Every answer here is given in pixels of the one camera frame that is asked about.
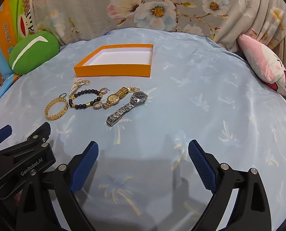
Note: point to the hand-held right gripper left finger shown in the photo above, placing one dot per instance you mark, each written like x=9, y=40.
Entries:
x=84, y=167

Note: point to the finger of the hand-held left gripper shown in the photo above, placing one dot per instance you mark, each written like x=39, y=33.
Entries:
x=2, y=133
x=41, y=131

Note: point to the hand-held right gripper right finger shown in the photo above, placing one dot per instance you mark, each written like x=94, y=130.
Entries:
x=201, y=167

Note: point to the gold braided bangle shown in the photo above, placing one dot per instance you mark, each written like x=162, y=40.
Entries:
x=52, y=117

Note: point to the gold hoop earring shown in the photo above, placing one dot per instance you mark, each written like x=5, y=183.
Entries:
x=97, y=105
x=104, y=91

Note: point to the small gold earring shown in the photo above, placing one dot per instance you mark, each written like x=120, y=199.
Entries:
x=85, y=83

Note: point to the gold wristwatch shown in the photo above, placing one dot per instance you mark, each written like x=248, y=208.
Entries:
x=113, y=98

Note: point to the silver clip ornament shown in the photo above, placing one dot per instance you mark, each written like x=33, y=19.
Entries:
x=138, y=97

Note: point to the orange cardboard box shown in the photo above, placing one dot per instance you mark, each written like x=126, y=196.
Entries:
x=109, y=71

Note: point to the light blue palm-print sheet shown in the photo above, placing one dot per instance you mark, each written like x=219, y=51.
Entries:
x=205, y=101

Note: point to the green plush pillow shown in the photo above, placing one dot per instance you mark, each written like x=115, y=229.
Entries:
x=35, y=53

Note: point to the orange blue cartoon cushion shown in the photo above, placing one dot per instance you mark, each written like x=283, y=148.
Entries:
x=6, y=28

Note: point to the pink cartoon pillow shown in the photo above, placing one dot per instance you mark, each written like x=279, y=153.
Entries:
x=263, y=60

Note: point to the grey floral blanket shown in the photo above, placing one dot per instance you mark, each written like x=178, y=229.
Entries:
x=157, y=9

